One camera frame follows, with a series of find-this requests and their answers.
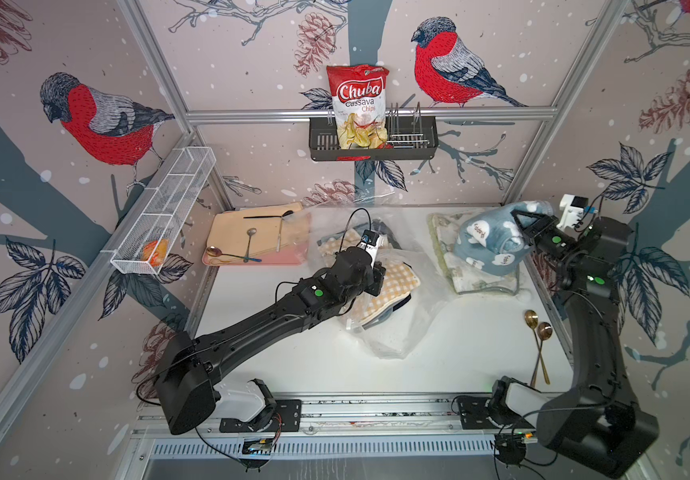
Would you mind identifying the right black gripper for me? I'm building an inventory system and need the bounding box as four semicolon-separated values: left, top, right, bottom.
510;209;582;268

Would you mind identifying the clear plastic vacuum bag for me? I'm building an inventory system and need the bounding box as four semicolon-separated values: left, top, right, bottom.
305;197;453;360

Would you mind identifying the teal bear print blanket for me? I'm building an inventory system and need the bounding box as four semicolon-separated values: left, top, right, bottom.
453;201;554;276

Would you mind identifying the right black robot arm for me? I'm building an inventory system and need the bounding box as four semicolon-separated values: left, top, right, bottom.
487;210;659;479

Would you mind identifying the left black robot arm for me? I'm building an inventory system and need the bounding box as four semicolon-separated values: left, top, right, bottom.
152;247;386;435

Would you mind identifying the orange checkered blanket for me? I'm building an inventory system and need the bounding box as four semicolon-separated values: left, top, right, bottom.
318;228;421;328

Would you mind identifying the red Chuba chips bag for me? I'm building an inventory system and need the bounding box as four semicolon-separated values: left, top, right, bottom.
327;65;389;150

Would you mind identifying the pink tray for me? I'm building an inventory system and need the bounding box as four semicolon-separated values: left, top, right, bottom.
202;209;313;267

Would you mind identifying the gold spoon pair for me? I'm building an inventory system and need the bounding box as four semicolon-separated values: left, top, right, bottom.
524;310;541;388

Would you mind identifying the black spoon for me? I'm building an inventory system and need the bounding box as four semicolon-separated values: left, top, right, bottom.
243;209;296;220

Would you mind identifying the small silver spoon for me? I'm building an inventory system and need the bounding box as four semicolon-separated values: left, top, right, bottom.
243;227;257;263

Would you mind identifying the beige wooden cutting board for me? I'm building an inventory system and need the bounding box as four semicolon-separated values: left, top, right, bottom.
206;202;311;260

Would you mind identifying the left circuit board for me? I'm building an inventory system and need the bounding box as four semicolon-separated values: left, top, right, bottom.
241;438;277;459

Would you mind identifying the circuit board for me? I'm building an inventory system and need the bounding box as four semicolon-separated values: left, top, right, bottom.
494;432;539;448
241;438;277;459

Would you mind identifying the right circuit board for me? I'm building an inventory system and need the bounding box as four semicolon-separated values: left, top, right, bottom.
494;432;539;448

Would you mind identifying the orange item in basket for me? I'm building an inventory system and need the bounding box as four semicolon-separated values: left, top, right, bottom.
140;238;169;269

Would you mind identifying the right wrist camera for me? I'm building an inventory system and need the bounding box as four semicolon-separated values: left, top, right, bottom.
557;194;589;231

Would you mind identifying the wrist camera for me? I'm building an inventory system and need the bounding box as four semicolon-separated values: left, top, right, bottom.
557;194;589;231
358;229;382;266

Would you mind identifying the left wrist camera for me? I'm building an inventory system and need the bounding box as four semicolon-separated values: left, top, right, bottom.
358;229;382;266

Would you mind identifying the silver white-handled spoon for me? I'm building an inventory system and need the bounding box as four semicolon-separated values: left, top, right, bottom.
276;216;285;253

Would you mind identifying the dark grey wall rack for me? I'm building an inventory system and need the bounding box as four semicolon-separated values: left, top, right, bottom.
309;107;439;162

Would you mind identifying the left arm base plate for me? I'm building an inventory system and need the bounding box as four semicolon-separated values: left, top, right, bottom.
219;399;302;433

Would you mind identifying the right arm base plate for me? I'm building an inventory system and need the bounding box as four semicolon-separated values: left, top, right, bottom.
451;395;500;430

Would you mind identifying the white wire basket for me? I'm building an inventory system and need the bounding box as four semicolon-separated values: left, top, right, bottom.
111;146;216;275

